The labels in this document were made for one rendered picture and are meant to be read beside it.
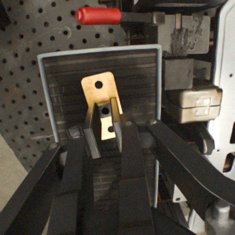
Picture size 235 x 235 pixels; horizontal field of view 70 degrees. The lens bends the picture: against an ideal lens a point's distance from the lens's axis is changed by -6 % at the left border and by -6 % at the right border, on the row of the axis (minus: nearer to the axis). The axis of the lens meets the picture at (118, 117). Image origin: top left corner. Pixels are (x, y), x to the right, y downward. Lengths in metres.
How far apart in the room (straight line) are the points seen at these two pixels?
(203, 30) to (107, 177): 0.28
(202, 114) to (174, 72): 0.11
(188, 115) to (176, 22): 0.16
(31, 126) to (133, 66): 0.64
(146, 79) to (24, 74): 0.58
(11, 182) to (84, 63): 1.94
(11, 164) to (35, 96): 1.28
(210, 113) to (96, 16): 0.26
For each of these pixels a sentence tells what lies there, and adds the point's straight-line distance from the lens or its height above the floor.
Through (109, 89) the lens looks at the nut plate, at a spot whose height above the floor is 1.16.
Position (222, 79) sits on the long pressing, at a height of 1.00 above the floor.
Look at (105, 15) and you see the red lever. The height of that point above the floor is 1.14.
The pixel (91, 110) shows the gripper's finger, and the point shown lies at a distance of 0.19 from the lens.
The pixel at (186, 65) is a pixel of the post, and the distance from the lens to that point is 0.30.
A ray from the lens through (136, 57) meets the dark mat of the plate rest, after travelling 0.21.
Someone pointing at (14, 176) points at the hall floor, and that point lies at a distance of 2.03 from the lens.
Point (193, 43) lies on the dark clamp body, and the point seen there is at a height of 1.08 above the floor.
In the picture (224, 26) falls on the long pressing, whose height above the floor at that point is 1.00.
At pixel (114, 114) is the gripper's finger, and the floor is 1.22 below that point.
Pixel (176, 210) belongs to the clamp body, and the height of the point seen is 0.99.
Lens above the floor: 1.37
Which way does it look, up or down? 67 degrees down
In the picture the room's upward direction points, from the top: 169 degrees clockwise
